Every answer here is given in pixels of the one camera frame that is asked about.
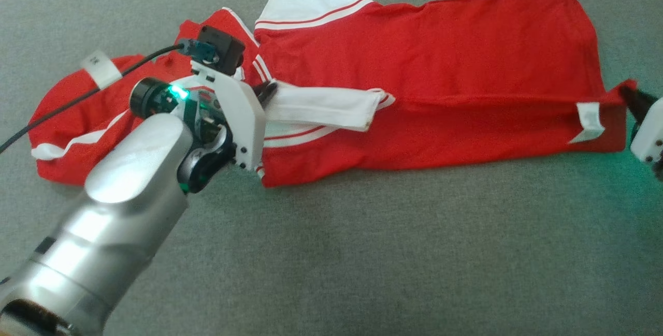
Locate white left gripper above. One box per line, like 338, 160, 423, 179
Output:
129, 61, 279, 195

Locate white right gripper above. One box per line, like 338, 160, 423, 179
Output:
618, 86, 663, 180

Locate red and white shirt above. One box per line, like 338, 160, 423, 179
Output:
28, 0, 639, 188

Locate large grey sofa seat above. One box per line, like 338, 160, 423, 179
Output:
0, 0, 663, 336

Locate blue left cable connector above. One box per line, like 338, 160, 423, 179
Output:
178, 38, 219, 65

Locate white left cable tag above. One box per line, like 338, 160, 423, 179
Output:
80, 50, 123, 90

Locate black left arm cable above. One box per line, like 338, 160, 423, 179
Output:
0, 43, 185, 154

